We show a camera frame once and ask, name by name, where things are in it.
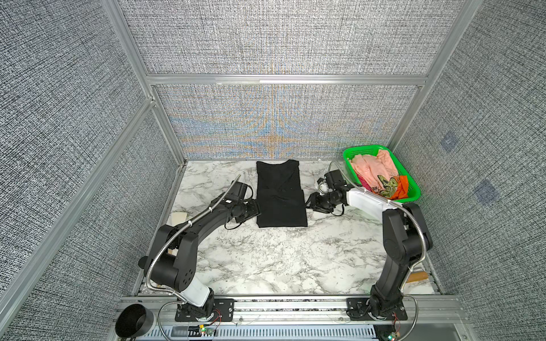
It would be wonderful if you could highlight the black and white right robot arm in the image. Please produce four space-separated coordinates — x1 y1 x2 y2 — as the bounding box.
306 170 432 320

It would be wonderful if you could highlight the white spatula wooden handle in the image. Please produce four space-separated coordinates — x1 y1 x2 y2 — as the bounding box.
166 212 188 256

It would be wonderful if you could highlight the aluminium frame of enclosure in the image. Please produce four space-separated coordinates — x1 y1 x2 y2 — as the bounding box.
1 1 482 330

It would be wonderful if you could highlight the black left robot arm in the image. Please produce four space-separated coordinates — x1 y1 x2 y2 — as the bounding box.
139 180 260 318

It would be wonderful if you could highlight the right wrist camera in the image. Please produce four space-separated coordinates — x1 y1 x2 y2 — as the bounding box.
317 178 330 194

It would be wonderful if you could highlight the black t-shirt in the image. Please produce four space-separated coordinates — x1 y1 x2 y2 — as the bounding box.
256 160 308 228

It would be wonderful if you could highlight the small jar black lid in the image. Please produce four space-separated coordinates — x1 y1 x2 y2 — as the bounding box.
138 256 148 270

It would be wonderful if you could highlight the orange graphic t-shirt in basket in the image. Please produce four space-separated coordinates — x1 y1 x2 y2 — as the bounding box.
378 175 409 200

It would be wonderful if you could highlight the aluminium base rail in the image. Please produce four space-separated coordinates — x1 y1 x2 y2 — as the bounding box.
116 295 478 340

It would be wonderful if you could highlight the magenta cloth in basket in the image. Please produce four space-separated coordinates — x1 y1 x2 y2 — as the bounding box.
358 176 372 191

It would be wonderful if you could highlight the pink t-shirt in basket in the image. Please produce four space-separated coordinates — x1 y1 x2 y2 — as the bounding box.
350 150 399 194

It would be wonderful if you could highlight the wooden roller far right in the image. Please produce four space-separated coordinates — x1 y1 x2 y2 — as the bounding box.
407 271 429 283

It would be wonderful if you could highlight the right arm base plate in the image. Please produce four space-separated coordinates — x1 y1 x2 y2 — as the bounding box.
346 296 408 321

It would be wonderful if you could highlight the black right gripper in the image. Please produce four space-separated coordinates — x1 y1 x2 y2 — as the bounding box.
301 192 336 214

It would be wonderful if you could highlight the black cup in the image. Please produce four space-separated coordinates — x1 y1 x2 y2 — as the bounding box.
115 303 156 339

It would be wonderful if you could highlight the green plastic basket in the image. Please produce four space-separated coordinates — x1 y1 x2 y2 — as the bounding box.
343 145 421 203

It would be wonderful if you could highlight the right metal cable conduit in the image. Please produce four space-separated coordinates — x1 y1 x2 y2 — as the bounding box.
328 159 428 341

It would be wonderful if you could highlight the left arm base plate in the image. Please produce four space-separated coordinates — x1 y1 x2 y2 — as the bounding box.
174 298 235 323

